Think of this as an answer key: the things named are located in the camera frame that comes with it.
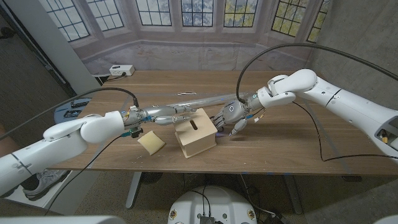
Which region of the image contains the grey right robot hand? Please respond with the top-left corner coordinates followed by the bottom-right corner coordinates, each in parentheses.
top-left (212, 93), bottom-right (265, 137)

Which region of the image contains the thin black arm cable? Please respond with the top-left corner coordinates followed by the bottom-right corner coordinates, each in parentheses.
top-left (292, 101), bottom-right (398, 162)
top-left (45, 135), bottom-right (124, 216)

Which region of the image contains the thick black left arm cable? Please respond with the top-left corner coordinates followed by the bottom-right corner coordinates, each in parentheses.
top-left (0, 86), bottom-right (140, 141)

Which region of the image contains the white robot torso base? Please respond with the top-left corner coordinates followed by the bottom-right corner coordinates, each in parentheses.
top-left (167, 185), bottom-right (258, 224)

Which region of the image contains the blue round stool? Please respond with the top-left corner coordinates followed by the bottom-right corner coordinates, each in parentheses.
top-left (53, 98), bottom-right (93, 124)

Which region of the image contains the clear plastic tube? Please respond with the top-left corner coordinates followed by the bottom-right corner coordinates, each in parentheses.
top-left (169, 91), bottom-right (254, 110)

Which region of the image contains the black remote controller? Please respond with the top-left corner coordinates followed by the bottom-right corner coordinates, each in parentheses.
top-left (70, 98), bottom-right (91, 108)

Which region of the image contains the printed window backdrop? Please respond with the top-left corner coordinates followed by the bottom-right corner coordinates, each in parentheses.
top-left (39, 0), bottom-right (332, 76)

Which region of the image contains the metal table leg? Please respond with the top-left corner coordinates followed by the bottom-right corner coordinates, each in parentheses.
top-left (125, 171), bottom-right (144, 209)
top-left (282, 174), bottom-right (304, 215)

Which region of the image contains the person's bare leg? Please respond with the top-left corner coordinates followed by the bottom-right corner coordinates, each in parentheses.
top-left (0, 124), bottom-right (19, 158)

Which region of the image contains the white floor platform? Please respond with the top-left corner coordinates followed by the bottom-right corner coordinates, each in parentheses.
top-left (4, 170), bottom-right (74, 208)

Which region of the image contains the grey sneaker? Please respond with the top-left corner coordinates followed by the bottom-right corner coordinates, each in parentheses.
top-left (22, 169), bottom-right (71, 202)

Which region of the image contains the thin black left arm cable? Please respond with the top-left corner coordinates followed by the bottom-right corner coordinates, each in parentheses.
top-left (45, 135), bottom-right (124, 216)

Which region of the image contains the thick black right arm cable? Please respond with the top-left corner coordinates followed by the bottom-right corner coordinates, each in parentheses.
top-left (235, 42), bottom-right (398, 104)

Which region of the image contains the black power strip cable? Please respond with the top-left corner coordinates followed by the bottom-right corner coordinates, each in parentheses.
top-left (105, 72), bottom-right (127, 83)

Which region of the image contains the white power strip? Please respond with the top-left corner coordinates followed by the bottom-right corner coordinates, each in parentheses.
top-left (109, 64), bottom-right (136, 77)

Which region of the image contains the black flat device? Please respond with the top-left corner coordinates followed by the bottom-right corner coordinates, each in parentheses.
top-left (63, 109), bottom-right (83, 118)

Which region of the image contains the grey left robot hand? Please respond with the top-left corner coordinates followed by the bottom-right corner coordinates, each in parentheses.
top-left (124, 105), bottom-right (197, 130)

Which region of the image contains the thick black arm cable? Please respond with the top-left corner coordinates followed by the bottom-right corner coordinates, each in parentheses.
top-left (0, 86), bottom-right (140, 141)
top-left (235, 42), bottom-right (398, 104)

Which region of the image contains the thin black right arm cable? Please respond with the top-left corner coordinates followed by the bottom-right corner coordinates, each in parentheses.
top-left (292, 101), bottom-right (398, 162)

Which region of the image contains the wooden box with slot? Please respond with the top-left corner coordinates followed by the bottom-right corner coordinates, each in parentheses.
top-left (174, 108), bottom-right (218, 159)

